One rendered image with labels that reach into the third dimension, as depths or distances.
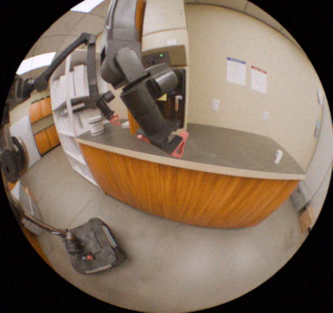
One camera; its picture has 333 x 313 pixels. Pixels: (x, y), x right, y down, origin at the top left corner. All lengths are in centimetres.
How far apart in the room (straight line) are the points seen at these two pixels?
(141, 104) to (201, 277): 134
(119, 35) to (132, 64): 6
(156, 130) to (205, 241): 121
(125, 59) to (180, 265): 130
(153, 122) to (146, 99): 5
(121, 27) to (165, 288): 144
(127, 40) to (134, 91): 9
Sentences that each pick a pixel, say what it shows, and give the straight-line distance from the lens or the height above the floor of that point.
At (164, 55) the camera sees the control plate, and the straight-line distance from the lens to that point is 66.
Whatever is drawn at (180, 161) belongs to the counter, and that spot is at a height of 93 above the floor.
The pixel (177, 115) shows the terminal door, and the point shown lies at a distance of 66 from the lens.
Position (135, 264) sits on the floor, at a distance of 124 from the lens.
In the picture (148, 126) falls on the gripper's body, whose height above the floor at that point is 114.
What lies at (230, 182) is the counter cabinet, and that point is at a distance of 58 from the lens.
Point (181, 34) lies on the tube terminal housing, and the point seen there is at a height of 166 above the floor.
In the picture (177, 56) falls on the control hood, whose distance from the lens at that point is 65.
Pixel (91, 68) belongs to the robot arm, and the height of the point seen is 143.
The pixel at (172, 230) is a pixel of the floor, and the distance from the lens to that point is 123.
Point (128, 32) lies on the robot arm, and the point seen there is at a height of 131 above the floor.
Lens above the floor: 119
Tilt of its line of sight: 28 degrees down
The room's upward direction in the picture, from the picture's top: straight up
